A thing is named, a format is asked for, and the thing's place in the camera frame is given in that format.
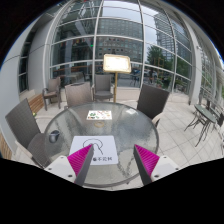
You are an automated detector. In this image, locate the white paper mouse outline sheet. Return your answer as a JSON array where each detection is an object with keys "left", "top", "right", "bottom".
[{"left": 69, "top": 136, "right": 118, "bottom": 165}]

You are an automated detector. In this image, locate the right dark wicker chair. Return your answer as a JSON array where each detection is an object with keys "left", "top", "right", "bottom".
[{"left": 137, "top": 84, "right": 169, "bottom": 126}]

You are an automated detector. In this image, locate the gold framed menu stand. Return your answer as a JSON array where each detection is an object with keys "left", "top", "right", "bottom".
[{"left": 102, "top": 53, "right": 133, "bottom": 104}]

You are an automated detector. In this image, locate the round glass table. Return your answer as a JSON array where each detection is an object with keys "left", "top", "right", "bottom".
[{"left": 45, "top": 103, "right": 159, "bottom": 188}]

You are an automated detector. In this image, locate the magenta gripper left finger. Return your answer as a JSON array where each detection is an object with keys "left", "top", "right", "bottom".
[{"left": 44, "top": 143, "right": 95, "bottom": 187}]

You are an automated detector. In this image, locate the left near wicker chair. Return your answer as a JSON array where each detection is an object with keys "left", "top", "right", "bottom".
[{"left": 5, "top": 99, "right": 50, "bottom": 168}]

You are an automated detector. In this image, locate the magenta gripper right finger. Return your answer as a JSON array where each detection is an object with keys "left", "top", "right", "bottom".
[{"left": 133, "top": 143, "right": 181, "bottom": 186}]

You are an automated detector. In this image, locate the far centre wicker chair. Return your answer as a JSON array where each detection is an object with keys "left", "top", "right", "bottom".
[{"left": 93, "top": 75, "right": 113, "bottom": 100}]

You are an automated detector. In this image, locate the colourful menu card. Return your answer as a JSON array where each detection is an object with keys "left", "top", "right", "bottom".
[{"left": 87, "top": 110, "right": 112, "bottom": 120}]

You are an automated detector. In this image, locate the wooden bench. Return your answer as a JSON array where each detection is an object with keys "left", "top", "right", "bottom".
[{"left": 28, "top": 94, "right": 44, "bottom": 113}]

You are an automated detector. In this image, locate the far left wicker chair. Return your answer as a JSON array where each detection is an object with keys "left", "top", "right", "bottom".
[{"left": 42, "top": 77, "right": 61, "bottom": 108}]

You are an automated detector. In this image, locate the grey wicker chair behind table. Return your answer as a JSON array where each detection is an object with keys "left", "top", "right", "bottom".
[{"left": 65, "top": 82, "right": 92, "bottom": 107}]

